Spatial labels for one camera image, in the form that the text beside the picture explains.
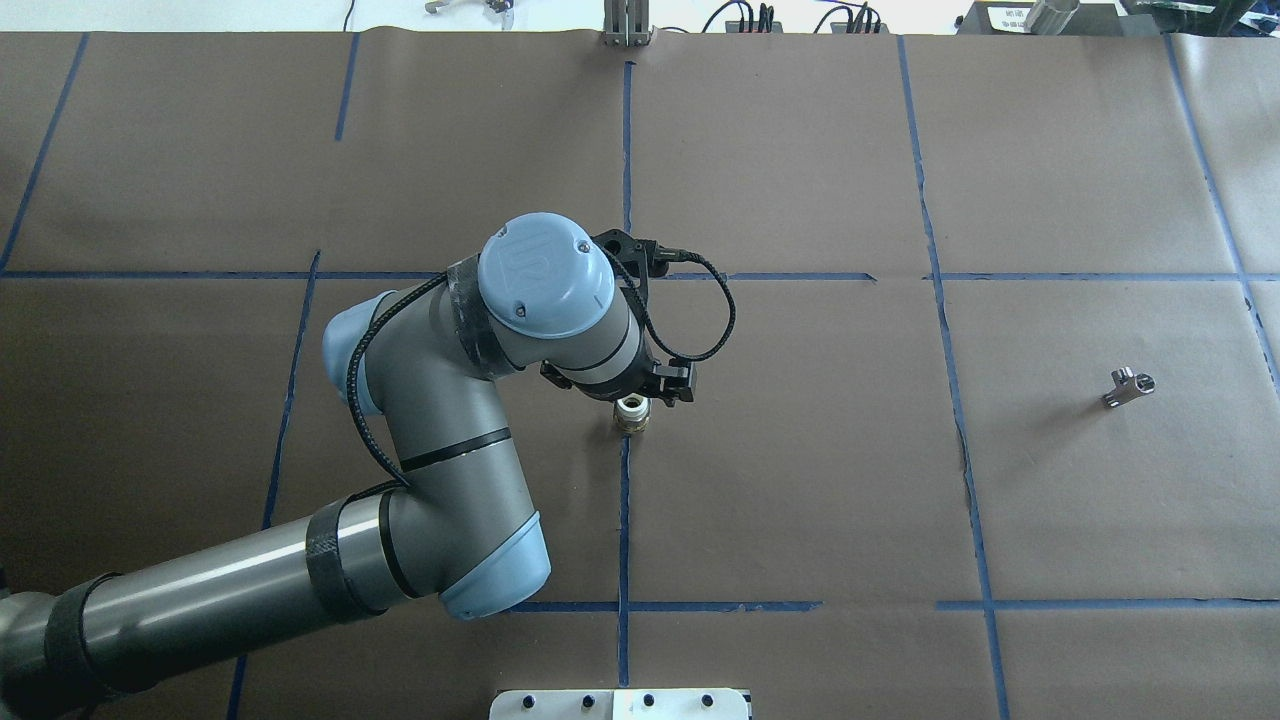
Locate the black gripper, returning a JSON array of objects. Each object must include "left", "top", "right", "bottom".
[{"left": 540, "top": 352, "right": 698, "bottom": 405}]

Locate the white and brass PPR valve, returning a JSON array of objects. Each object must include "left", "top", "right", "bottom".
[{"left": 613, "top": 393, "right": 652, "bottom": 436}]

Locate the chrome metal tee fitting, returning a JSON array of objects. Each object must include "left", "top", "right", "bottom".
[{"left": 1100, "top": 366, "right": 1157, "bottom": 409}]

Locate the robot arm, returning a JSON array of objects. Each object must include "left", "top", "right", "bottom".
[{"left": 3, "top": 211, "right": 710, "bottom": 719}]

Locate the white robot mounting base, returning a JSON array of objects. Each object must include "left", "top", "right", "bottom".
[{"left": 488, "top": 687, "right": 754, "bottom": 719}]

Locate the reacher grabber stick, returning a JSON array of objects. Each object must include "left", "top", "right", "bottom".
[{"left": 422, "top": 1, "right": 516, "bottom": 22}]

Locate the grey box with label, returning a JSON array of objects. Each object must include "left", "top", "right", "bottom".
[{"left": 956, "top": 1, "right": 1126, "bottom": 37}]

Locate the metal cup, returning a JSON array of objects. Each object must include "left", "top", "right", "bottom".
[{"left": 1023, "top": 0, "right": 1082, "bottom": 36}]

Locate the black cable connector box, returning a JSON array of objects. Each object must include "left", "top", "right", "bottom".
[
  {"left": 837, "top": 3, "right": 887, "bottom": 35},
  {"left": 704, "top": 1, "right": 776, "bottom": 35}
]

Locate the aluminium frame post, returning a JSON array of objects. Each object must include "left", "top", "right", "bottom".
[{"left": 602, "top": 0, "right": 653, "bottom": 47}]

